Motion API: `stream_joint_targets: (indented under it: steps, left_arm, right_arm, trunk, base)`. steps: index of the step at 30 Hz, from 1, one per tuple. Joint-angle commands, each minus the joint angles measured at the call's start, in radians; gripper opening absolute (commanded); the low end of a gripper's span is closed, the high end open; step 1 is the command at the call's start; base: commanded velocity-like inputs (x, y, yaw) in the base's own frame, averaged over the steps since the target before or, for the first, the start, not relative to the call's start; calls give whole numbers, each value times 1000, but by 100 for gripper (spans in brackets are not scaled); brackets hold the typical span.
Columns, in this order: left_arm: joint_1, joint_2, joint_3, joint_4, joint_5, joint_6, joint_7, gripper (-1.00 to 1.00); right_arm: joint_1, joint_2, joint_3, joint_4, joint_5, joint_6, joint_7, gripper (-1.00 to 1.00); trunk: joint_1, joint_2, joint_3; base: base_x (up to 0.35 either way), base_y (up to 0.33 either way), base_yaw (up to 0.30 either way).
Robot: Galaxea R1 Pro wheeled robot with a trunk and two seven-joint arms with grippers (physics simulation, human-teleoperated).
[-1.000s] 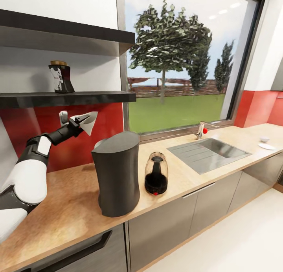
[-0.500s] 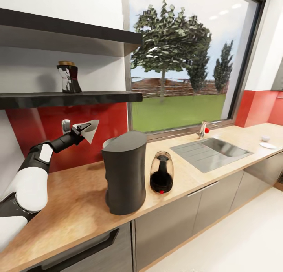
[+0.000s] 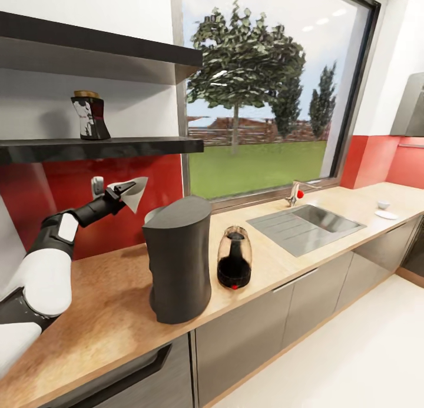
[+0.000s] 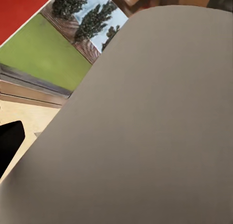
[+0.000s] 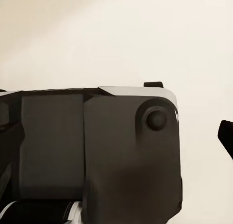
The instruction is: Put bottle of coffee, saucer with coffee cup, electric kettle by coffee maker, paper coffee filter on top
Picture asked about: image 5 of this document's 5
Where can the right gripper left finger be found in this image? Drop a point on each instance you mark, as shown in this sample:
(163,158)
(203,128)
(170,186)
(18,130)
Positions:
(12,136)

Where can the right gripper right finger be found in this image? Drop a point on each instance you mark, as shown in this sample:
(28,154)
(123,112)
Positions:
(225,135)

